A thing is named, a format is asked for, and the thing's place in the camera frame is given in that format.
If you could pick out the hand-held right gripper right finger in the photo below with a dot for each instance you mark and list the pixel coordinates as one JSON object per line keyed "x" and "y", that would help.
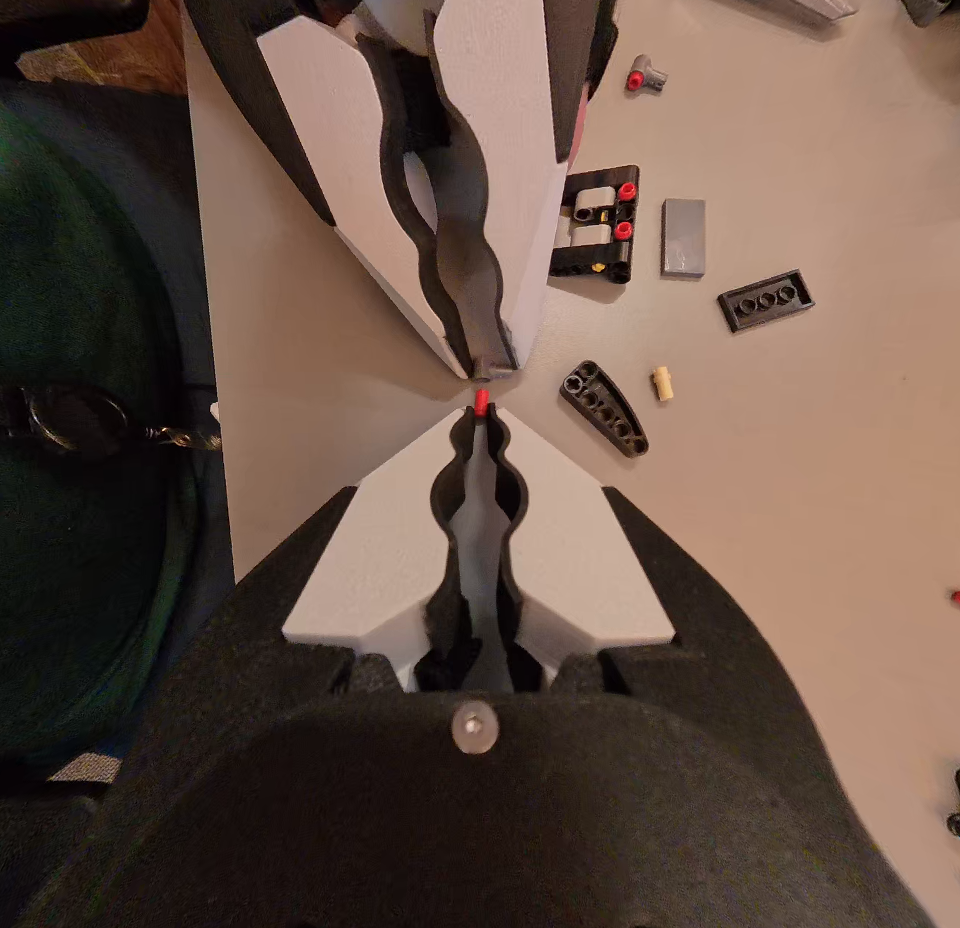
{"x": 577, "y": 568}

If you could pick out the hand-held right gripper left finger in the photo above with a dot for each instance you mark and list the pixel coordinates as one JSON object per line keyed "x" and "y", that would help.
{"x": 375, "y": 561}

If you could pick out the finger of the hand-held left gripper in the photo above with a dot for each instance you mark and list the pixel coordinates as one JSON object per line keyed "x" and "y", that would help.
{"x": 517, "y": 118}
{"x": 337, "y": 156}

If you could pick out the black lego frame assembly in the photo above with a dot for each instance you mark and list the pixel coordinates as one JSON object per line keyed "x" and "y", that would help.
{"x": 596, "y": 223}

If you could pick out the red lego pin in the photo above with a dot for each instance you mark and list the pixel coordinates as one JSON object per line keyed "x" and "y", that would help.
{"x": 481, "y": 402}

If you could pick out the grey lego connector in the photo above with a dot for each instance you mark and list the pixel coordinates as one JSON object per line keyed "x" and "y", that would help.
{"x": 487, "y": 369}

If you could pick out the black curved lego beam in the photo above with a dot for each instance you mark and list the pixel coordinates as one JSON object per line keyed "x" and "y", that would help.
{"x": 604, "y": 409}

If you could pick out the tan lego pin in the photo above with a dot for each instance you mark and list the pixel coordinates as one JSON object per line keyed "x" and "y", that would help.
{"x": 662, "y": 383}

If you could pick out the grey flat lego tile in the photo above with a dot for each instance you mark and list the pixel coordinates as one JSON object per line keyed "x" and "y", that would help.
{"x": 683, "y": 237}

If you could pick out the black lego plate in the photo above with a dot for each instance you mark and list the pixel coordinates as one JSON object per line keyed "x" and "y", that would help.
{"x": 765, "y": 300}

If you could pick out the pile of loose lego pieces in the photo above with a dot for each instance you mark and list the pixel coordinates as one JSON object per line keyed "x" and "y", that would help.
{"x": 954, "y": 789}

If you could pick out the grey connector with red pin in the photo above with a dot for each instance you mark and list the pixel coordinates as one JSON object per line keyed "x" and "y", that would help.
{"x": 645, "y": 73}

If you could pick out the person's green shirt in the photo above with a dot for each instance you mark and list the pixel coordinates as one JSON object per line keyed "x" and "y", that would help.
{"x": 75, "y": 268}

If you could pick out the metal key clip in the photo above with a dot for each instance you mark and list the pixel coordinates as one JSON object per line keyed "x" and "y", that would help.
{"x": 75, "y": 418}

